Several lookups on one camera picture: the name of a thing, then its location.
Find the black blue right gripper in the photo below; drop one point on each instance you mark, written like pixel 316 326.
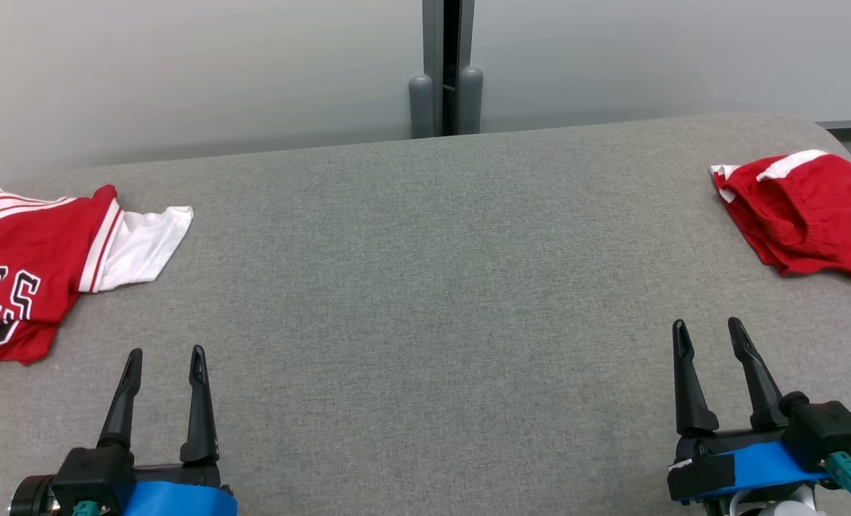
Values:
pixel 755 466

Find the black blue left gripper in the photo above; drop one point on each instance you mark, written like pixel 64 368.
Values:
pixel 182 498

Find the red white lettered jersey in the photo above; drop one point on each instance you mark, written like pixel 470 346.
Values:
pixel 31 272

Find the red shorts with white stripes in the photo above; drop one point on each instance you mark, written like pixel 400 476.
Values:
pixel 812 215

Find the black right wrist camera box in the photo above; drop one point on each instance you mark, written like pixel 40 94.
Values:
pixel 823 430

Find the grey cylindrical post cap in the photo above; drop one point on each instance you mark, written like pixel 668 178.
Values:
pixel 421 107
pixel 470 100

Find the grey partition post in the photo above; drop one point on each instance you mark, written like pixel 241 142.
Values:
pixel 448 57

